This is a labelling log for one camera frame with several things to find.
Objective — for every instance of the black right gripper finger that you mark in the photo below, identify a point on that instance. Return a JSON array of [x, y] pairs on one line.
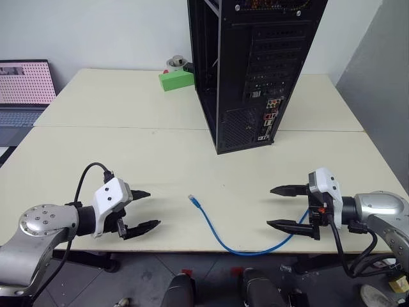
[[290, 227], [289, 190]]

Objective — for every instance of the black computer tower case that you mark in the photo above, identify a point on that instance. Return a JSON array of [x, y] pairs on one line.
[[271, 64]]

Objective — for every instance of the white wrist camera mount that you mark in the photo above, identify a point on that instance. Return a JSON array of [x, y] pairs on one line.
[[324, 180], [108, 195]]

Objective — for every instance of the yellow small object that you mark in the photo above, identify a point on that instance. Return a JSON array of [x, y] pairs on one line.
[[396, 283]]

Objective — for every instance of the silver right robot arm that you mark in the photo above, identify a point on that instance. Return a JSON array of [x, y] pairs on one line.
[[380, 208]]

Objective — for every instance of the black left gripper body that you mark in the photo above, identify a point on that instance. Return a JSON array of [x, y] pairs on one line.
[[113, 222]]

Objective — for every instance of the small black device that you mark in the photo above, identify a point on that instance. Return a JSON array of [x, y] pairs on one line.
[[189, 67]]

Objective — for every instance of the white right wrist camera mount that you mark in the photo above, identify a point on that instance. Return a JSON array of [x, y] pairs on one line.
[[324, 180]]

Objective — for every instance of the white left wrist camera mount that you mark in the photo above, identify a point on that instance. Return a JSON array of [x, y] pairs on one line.
[[108, 195]]

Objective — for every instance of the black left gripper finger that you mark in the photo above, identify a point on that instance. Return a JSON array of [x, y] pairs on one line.
[[140, 194], [142, 227]]

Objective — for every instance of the dark rounded shape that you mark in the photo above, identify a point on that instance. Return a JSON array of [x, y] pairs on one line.
[[260, 289], [179, 292]]

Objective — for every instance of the green box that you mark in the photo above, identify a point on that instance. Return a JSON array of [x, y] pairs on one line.
[[177, 81]]

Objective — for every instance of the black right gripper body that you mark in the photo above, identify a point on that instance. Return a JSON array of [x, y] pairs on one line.
[[319, 211]]

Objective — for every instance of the black table base bar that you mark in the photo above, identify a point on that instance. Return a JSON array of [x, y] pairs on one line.
[[89, 259], [319, 263]]

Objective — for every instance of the white shoe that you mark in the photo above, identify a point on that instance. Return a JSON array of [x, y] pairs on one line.
[[377, 295]]

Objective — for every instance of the white cup with silver lid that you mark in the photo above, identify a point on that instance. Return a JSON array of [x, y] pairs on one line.
[[175, 61]]

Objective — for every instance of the grey laptop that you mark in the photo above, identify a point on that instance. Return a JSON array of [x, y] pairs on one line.
[[22, 83]]

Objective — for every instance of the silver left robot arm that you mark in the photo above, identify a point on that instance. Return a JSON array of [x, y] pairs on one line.
[[38, 224]]

